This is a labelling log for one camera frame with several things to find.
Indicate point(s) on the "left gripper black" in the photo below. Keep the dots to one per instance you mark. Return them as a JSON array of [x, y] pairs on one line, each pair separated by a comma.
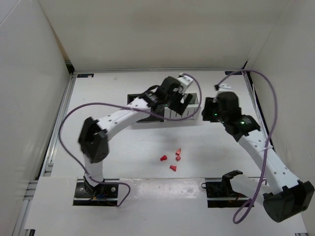
[[179, 103]]

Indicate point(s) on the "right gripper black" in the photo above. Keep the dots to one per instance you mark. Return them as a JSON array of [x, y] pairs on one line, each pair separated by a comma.
[[208, 111]]

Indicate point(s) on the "red lego slope bottom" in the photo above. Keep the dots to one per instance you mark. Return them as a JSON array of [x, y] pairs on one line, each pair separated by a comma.
[[173, 167]]

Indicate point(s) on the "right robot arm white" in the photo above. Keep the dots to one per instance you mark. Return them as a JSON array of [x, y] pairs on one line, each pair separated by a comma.
[[285, 195]]

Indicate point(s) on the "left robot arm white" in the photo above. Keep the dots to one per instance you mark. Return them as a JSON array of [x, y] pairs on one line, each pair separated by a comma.
[[96, 133]]

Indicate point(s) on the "white double bin container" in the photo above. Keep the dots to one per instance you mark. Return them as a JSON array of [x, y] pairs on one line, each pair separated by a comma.
[[189, 110]]

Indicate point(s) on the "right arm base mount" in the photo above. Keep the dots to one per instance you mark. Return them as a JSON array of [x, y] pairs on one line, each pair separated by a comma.
[[219, 193]]

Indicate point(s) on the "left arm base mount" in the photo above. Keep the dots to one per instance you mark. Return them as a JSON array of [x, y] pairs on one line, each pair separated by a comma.
[[102, 196]]

